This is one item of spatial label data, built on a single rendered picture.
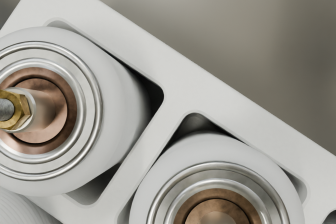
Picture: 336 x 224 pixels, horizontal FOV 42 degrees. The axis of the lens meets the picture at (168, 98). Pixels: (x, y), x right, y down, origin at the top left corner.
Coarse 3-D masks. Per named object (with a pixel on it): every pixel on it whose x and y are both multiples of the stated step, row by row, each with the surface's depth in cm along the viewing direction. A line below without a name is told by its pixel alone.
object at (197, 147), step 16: (176, 144) 29; (192, 144) 24; (208, 144) 24; (224, 144) 24; (240, 144) 24; (160, 160) 24; (176, 160) 24; (192, 160) 23; (208, 160) 23; (224, 160) 23; (240, 160) 23; (256, 160) 23; (160, 176) 23; (272, 176) 23; (144, 192) 24; (288, 192) 23; (144, 208) 23; (288, 208) 23
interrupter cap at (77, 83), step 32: (0, 64) 24; (32, 64) 24; (64, 64) 24; (64, 96) 24; (96, 96) 23; (64, 128) 24; (96, 128) 23; (0, 160) 24; (32, 160) 23; (64, 160) 23
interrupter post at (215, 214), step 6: (204, 216) 23; (210, 216) 22; (216, 216) 22; (222, 216) 22; (228, 216) 23; (198, 222) 23; (204, 222) 22; (210, 222) 21; (216, 222) 21; (222, 222) 21; (228, 222) 21; (234, 222) 22
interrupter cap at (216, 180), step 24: (192, 168) 23; (216, 168) 23; (240, 168) 23; (168, 192) 23; (192, 192) 23; (216, 192) 23; (240, 192) 23; (264, 192) 23; (168, 216) 23; (192, 216) 23; (240, 216) 23; (264, 216) 23; (288, 216) 23
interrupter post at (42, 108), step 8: (8, 88) 21; (16, 88) 21; (24, 88) 21; (32, 96) 21; (40, 96) 22; (48, 96) 24; (32, 104) 21; (40, 104) 22; (48, 104) 23; (32, 112) 21; (40, 112) 22; (48, 112) 23; (32, 120) 21; (40, 120) 22; (48, 120) 23; (0, 128) 21; (24, 128) 21; (32, 128) 22; (40, 128) 23
